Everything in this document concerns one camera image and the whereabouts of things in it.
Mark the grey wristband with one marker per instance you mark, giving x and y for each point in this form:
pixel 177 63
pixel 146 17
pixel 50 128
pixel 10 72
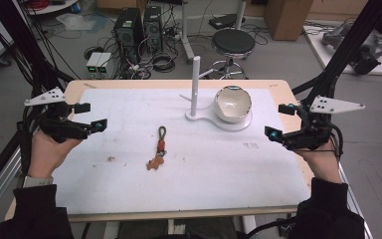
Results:
pixel 38 181

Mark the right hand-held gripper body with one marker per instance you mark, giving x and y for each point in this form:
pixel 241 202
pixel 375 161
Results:
pixel 311 137

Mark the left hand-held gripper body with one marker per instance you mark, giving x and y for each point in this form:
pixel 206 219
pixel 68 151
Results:
pixel 63 129

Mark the grey machine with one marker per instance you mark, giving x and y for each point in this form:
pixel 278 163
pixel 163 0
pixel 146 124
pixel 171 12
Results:
pixel 361 49

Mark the white stand with pole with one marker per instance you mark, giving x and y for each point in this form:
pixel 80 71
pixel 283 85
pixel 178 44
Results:
pixel 195 93

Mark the white eggshell-shaped bowl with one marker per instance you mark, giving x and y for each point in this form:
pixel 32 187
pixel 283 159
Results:
pixel 232 106

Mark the black frame strut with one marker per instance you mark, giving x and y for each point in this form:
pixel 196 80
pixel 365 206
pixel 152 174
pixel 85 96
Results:
pixel 341 53
pixel 23 49

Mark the clear plastic sheet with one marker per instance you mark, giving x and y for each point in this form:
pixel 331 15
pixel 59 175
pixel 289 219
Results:
pixel 79 22

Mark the round white table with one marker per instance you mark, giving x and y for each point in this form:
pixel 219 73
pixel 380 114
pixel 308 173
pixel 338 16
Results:
pixel 51 7

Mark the white table leg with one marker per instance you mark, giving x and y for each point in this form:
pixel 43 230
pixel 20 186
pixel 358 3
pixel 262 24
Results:
pixel 240 15
pixel 186 33

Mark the person's legs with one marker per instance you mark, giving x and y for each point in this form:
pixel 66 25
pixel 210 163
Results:
pixel 179 229

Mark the person's right hand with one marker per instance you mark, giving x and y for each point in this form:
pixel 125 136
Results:
pixel 323 162

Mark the black round stool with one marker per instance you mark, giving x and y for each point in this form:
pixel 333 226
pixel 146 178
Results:
pixel 233 42

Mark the cardboard box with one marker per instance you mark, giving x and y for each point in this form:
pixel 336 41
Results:
pixel 286 18

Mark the black computer tower green sticker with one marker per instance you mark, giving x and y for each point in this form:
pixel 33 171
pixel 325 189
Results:
pixel 128 33

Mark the white floor board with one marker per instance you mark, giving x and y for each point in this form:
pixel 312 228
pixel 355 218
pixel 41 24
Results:
pixel 331 59

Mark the white power supply box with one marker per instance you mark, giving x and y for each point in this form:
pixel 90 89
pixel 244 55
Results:
pixel 94 62
pixel 103 63

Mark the person's left hand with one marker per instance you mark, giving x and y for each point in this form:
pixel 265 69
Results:
pixel 46 156

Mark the flat black device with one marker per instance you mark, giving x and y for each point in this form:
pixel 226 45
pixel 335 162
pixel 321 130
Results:
pixel 225 21

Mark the white table mat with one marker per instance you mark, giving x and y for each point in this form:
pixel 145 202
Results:
pixel 192 176

